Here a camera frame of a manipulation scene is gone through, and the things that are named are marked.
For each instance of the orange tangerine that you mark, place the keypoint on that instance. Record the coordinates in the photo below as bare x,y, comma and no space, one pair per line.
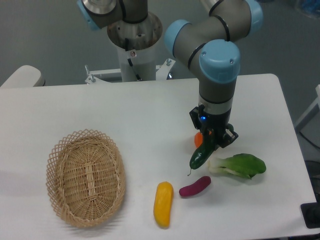
198,139

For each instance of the yellow squash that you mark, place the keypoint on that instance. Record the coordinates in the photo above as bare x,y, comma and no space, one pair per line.
163,204

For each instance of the woven wicker basket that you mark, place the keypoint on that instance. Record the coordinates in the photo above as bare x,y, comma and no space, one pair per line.
85,178

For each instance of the green bok choy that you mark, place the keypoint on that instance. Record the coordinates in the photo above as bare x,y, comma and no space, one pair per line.
243,165

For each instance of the black device at table edge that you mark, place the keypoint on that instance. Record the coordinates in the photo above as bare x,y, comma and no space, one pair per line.
311,214

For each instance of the green cucumber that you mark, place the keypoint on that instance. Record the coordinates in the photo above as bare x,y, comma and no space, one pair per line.
201,154

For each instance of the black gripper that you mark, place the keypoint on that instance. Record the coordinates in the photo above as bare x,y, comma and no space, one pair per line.
224,133

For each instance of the clear container with blue items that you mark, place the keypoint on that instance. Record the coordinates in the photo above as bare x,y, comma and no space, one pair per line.
310,8

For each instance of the white metal base frame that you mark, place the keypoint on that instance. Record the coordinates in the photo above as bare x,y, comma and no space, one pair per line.
162,72

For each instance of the white chair armrest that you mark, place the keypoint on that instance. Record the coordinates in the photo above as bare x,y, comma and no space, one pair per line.
26,76

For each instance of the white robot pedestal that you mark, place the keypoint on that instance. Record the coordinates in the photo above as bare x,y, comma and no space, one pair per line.
136,45

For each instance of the purple sweet potato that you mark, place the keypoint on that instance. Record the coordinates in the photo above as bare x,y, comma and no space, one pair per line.
195,188

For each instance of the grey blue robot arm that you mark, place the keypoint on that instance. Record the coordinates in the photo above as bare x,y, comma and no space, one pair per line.
207,49

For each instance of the white furniture at right edge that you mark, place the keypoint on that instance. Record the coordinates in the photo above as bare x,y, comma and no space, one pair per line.
309,113

